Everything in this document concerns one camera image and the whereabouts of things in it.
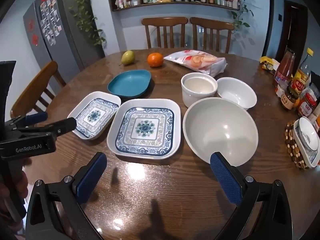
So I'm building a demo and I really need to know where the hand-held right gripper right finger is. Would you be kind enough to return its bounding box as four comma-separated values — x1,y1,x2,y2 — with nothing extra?
209,151,293,240

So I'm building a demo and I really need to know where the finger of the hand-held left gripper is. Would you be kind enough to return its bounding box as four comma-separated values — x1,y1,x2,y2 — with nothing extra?
5,112,48,130
15,117,77,139

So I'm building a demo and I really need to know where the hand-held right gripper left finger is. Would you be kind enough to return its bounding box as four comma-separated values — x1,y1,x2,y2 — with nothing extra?
25,152,108,240

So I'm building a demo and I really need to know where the small patterned square plate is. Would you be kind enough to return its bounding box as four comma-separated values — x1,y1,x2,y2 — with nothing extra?
67,91,122,140

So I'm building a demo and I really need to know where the large white bowl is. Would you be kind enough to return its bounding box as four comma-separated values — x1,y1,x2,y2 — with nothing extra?
182,97,259,167

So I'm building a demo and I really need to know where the large patterned square plate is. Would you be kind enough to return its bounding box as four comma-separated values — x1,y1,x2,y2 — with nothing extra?
107,99,181,165

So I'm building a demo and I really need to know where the blue plate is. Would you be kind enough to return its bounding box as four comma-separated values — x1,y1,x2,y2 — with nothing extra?
107,69,152,99

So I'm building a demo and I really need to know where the medium white bowl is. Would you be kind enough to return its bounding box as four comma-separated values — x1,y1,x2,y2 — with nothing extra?
216,77,257,110

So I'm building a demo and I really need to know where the white straight-sided ceramic bowl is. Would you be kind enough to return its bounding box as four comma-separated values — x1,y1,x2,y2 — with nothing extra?
181,72,218,108

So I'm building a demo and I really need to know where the person's left hand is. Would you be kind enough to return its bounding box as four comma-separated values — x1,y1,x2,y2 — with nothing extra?
15,162,29,207

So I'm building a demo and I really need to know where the wooden chair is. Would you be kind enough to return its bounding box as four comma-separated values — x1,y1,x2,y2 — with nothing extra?
10,60,67,118
189,17,235,54
141,17,188,49

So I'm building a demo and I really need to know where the wooden bead trivet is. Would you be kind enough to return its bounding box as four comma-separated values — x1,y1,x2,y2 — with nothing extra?
284,121,312,170

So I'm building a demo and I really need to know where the white patterned rectangular dish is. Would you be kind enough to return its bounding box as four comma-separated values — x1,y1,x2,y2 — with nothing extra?
292,119,320,168

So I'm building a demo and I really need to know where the grey refrigerator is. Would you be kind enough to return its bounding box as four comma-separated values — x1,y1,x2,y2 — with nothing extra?
23,0,105,70

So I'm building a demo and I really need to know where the green pear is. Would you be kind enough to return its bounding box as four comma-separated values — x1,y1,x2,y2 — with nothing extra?
119,50,136,66

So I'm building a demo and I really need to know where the blue-rimmed white bowl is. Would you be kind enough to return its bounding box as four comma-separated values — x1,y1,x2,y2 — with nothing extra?
299,116,320,152

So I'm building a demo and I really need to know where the group of fridge photo magnets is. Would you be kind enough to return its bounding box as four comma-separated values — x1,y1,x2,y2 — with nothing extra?
40,0,63,46

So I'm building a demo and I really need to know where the brown sauce jar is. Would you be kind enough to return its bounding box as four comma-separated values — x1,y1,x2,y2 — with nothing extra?
280,86,300,110

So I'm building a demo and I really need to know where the small white-labelled jar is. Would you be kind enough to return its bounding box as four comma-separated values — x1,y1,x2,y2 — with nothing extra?
276,81,288,98

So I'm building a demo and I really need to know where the red chili sauce jar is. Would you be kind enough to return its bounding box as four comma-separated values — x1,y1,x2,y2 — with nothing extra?
297,92,318,117

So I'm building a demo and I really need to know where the orange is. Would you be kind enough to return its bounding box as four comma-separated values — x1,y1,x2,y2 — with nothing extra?
147,52,164,67

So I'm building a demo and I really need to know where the trailing green vine plant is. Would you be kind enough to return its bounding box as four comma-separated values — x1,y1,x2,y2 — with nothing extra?
230,0,254,30
59,0,107,47

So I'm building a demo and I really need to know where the bread packet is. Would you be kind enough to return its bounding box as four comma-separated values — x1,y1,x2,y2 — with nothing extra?
163,50,227,78

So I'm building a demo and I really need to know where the yellow snack packet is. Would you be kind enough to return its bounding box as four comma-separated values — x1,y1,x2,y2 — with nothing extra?
259,56,280,75

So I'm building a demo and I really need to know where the red sauce bottle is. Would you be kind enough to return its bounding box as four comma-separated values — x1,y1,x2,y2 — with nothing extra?
274,47,295,87

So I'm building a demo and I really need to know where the yellow-capped vinegar bottle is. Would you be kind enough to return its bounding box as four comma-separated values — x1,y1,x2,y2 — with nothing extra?
291,47,314,94

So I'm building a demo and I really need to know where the dark wooden door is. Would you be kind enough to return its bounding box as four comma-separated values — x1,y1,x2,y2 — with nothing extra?
275,0,308,63

